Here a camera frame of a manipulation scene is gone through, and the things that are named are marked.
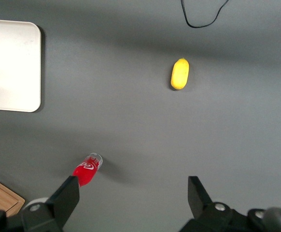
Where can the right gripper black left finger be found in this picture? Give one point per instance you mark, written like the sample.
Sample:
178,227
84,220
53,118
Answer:
60,203

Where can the yellow lemon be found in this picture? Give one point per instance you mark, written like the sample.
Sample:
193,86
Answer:
179,74

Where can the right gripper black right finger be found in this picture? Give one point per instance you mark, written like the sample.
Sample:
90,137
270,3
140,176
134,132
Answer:
203,212

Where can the white rectangular tray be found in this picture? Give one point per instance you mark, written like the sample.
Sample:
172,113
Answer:
10,65

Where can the wooden board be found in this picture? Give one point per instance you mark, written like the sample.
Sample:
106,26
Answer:
0,195

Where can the red soda can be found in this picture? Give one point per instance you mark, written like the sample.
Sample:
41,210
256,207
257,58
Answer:
85,172

